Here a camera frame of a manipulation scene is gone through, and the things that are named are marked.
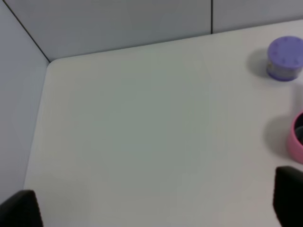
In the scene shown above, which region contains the pink measuring cup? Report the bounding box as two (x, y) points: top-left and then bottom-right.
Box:
(286, 112), (303, 164)

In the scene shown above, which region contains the purple lidded round container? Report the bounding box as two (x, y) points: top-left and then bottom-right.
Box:
(266, 36), (303, 82)

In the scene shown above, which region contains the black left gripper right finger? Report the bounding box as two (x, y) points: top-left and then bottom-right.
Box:
(273, 166), (303, 227)

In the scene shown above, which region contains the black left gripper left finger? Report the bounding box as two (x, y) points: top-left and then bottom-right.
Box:
(0, 190), (44, 227)

